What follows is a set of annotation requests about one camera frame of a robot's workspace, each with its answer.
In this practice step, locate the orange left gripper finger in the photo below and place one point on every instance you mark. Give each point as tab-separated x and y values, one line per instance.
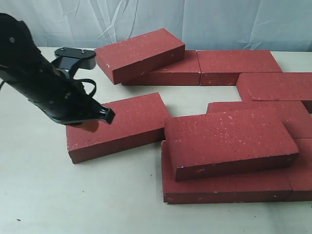
90	126

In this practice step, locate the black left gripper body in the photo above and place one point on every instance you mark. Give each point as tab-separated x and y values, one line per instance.
63	99

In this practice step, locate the red brick pushed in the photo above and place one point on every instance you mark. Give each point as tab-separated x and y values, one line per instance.
138	121

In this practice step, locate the red brick lifted front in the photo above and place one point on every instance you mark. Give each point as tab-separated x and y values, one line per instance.
228	143

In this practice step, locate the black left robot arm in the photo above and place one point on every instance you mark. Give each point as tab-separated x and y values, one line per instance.
17	48

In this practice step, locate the red brick front large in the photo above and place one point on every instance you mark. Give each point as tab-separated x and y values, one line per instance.
266	186

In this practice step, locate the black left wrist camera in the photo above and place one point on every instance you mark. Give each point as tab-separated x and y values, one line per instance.
69	60

